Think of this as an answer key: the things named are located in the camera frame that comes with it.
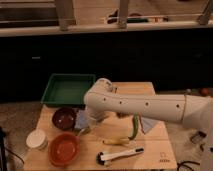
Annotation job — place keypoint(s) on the dark red grapes bunch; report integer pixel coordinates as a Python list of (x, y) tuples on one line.
[(122, 115)]

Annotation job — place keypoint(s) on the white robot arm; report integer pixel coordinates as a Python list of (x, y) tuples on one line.
[(190, 111)]

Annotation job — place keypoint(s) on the orange red bowl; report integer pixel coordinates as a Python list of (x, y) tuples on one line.
[(63, 149)]

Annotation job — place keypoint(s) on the silver fork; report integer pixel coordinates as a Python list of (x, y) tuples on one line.
[(83, 131)]

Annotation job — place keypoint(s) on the green plastic tray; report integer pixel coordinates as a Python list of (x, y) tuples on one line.
[(67, 89)]

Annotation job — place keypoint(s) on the dark red bowl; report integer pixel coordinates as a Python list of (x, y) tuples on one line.
[(64, 118)]

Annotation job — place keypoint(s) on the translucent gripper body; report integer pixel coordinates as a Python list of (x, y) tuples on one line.
[(90, 120)]

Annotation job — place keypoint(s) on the grey folded cloth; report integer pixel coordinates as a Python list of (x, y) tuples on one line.
[(147, 124)]

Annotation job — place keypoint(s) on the black white dish brush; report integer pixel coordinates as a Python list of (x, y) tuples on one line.
[(103, 157)]

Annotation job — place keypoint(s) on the wooden board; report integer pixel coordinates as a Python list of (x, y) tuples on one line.
[(158, 153)]

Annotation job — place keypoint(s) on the blue sponge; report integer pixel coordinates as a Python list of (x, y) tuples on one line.
[(81, 120)]

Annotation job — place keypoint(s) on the green chili pepper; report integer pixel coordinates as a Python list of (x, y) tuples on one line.
[(135, 127)]

